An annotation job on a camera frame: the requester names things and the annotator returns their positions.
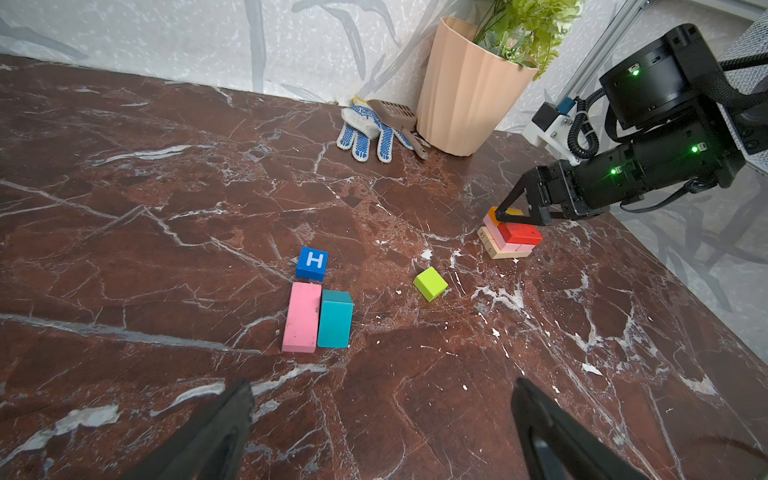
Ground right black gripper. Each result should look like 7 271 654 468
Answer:
493 101 748 227

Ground yellow cylinder block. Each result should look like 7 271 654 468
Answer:
488 207 523 226

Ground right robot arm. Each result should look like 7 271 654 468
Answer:
490 24 767 226

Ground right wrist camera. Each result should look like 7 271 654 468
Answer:
522 98 583 166

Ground natural wood block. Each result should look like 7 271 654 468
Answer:
477 227 531 260

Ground teal block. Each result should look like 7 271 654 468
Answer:
317 289 354 348

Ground red block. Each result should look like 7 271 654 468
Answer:
497 223 542 246

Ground green white artificial flowers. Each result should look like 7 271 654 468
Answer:
473 0 586 81

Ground blue white garden glove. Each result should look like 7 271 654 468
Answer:
336 98 414 164

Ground pink block front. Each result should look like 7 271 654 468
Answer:
484 214 534 254

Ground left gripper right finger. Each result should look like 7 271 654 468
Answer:
511 377 646 479

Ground pink block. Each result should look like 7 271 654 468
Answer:
484 214 534 254
282 282 322 353

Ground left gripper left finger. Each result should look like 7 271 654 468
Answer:
122 379 254 479

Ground small green cube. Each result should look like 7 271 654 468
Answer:
414 267 448 302

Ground beige flower pot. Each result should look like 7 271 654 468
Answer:
416 17 538 157

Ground blue cube block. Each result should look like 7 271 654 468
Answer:
295 246 329 282

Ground pink block upright left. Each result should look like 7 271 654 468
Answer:
282 282 322 353

